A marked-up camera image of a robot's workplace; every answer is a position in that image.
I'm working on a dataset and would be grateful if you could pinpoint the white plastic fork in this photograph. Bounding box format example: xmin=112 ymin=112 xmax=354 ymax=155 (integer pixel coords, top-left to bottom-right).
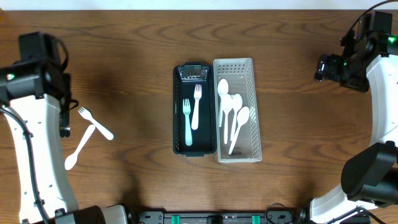
xmin=78 ymin=107 xmax=114 ymax=140
xmin=192 ymin=84 xmax=202 ymax=130

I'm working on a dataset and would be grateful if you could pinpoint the white plastic utensil handle up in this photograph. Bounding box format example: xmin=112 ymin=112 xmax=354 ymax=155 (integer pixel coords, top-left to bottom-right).
xmin=64 ymin=124 xmax=96 ymax=170

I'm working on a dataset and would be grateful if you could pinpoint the white plastic spoon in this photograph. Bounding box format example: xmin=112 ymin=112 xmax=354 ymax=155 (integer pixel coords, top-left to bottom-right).
xmin=230 ymin=94 xmax=243 ymax=139
xmin=217 ymin=79 xmax=229 ymax=127
xmin=221 ymin=94 xmax=233 ymax=144
xmin=229 ymin=106 xmax=250 ymax=155

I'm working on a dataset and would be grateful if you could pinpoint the mint green plastic fork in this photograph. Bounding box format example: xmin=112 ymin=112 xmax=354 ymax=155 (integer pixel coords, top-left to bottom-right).
xmin=183 ymin=99 xmax=193 ymax=146

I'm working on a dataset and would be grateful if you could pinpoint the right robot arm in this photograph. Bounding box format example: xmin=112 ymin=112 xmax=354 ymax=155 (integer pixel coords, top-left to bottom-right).
xmin=295 ymin=9 xmax=397 ymax=223

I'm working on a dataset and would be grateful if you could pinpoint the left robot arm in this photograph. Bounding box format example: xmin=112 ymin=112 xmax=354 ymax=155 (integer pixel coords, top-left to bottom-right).
xmin=1 ymin=32 xmax=128 ymax=223

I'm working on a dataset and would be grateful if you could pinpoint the clear plastic basket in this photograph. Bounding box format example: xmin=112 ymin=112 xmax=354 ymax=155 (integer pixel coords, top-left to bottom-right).
xmin=213 ymin=58 xmax=262 ymax=163

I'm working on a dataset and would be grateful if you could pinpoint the black plastic basket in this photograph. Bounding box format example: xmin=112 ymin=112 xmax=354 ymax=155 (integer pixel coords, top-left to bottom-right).
xmin=172 ymin=62 xmax=217 ymax=157

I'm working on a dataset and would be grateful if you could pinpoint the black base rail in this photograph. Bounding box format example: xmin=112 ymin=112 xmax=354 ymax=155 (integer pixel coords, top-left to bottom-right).
xmin=130 ymin=203 xmax=371 ymax=224

